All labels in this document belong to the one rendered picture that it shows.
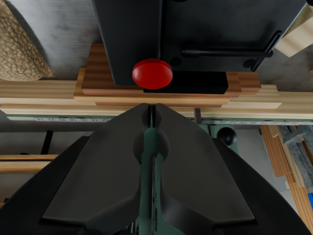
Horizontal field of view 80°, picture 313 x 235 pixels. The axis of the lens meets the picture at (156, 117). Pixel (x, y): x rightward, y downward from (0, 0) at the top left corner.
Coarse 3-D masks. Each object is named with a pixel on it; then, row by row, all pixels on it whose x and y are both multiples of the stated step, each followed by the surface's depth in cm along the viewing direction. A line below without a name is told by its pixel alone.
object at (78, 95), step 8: (80, 72) 30; (80, 80) 29; (80, 88) 29; (80, 96) 28; (88, 96) 28; (96, 96) 28; (104, 96) 28; (112, 96) 28; (120, 96) 28; (128, 96) 28; (136, 96) 28; (144, 96) 28; (152, 96) 28; (160, 96) 28; (168, 96) 28; (176, 96) 29
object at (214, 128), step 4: (200, 124) 26; (204, 124) 26; (208, 124) 26; (212, 124) 26; (216, 124) 26; (220, 124) 26; (224, 124) 26; (228, 124) 26; (204, 128) 25; (208, 128) 25; (212, 128) 26; (216, 128) 26; (220, 128) 26; (232, 128) 26; (208, 132) 25; (212, 132) 25; (216, 132) 25; (212, 136) 25; (216, 136) 25; (236, 144) 25; (232, 148) 24; (236, 148) 24; (236, 152) 24
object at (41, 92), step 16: (0, 80) 33; (48, 80) 33; (64, 80) 33; (0, 96) 31; (16, 96) 32; (32, 96) 32; (48, 96) 32; (64, 96) 32; (240, 96) 33; (256, 96) 33; (272, 96) 33
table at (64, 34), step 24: (24, 0) 21; (48, 0) 21; (72, 0) 21; (24, 24) 24; (48, 24) 24; (72, 24) 24; (96, 24) 24; (48, 48) 27; (72, 48) 27; (312, 48) 27; (72, 72) 32; (264, 72) 32; (288, 72) 32
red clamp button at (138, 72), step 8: (136, 64) 13; (144, 64) 13; (152, 64) 13; (160, 64) 13; (168, 64) 13; (136, 72) 13; (144, 72) 13; (152, 72) 13; (160, 72) 13; (168, 72) 13; (136, 80) 14; (144, 80) 14; (152, 80) 14; (160, 80) 14; (168, 80) 14; (152, 88) 15
